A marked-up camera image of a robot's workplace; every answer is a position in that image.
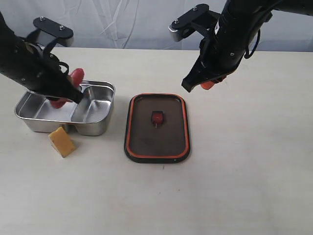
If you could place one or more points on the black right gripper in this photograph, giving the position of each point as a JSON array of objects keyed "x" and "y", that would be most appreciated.
[{"x": 223, "y": 49}]

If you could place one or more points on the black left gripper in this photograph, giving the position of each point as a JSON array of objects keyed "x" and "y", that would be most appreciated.
[{"x": 40, "y": 74}]

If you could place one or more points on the red sausage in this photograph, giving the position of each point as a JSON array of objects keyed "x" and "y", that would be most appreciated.
[{"x": 76, "y": 78}]

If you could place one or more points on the dark lunchbox lid orange seal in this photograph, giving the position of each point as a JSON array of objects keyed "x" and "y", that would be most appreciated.
[{"x": 157, "y": 129}]

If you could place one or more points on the yellow cheese wedge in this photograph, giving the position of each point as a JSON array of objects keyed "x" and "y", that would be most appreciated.
[{"x": 61, "y": 142}]

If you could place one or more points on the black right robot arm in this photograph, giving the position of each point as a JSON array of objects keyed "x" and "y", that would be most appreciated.
[{"x": 265, "y": 8}]

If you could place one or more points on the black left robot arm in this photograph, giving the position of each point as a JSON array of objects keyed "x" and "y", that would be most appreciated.
[{"x": 8, "y": 36}]

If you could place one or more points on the blue-grey backdrop cloth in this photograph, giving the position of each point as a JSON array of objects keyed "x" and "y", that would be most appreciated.
[{"x": 143, "y": 24}]

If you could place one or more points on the steel two-compartment lunchbox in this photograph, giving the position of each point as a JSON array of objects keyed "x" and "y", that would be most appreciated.
[{"x": 90, "y": 117}]

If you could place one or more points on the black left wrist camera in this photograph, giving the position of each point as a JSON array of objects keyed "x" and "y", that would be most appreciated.
[{"x": 47, "y": 31}]

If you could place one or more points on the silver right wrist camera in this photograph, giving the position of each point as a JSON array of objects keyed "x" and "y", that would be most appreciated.
[{"x": 198, "y": 19}]

